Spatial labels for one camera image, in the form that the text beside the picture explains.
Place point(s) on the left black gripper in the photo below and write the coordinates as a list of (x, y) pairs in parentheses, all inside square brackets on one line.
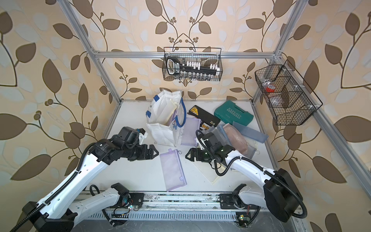
[(144, 155)]

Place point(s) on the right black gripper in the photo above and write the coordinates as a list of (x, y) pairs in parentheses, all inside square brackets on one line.
[(192, 150)]

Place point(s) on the small purple mesh pouch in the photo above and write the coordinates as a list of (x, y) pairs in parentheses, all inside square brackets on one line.
[(172, 170)]

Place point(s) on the cream mesh pencil pouch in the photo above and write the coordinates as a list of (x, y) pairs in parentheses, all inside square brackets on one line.
[(207, 171)]

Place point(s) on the purple mesh pencil pouch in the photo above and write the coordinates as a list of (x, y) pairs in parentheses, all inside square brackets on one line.
[(189, 132)]

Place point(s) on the white canvas tote bag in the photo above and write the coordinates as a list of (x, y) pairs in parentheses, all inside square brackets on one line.
[(167, 135)]

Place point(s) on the purple mesh pouch cream trim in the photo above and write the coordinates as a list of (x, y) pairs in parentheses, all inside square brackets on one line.
[(167, 110)]

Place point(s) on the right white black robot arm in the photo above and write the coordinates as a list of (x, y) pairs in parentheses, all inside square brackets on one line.
[(278, 193)]

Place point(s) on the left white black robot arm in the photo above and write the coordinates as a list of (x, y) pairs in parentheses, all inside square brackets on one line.
[(58, 212)]

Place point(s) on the grey mesh pencil pouch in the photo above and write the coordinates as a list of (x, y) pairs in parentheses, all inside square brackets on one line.
[(219, 134)]

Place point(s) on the grey blue mesh pouch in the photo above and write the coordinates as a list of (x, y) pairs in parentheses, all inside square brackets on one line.
[(250, 133)]

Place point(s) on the black yellow tool case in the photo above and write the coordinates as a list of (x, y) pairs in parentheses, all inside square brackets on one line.
[(207, 119)]

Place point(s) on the green plastic tool case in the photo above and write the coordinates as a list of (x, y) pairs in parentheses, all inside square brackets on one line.
[(229, 113)]

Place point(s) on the black socket tool set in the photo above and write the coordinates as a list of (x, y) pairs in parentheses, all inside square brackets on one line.
[(177, 66)]

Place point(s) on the red object in basket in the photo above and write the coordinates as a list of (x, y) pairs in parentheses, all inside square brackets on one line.
[(268, 87)]

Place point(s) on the back wire basket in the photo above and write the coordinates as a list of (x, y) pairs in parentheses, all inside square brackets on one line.
[(206, 55)]

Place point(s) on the wire basket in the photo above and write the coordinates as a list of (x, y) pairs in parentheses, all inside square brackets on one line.
[(294, 100), (206, 55)]

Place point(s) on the right wire basket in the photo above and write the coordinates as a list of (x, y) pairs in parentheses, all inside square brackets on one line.
[(294, 100)]

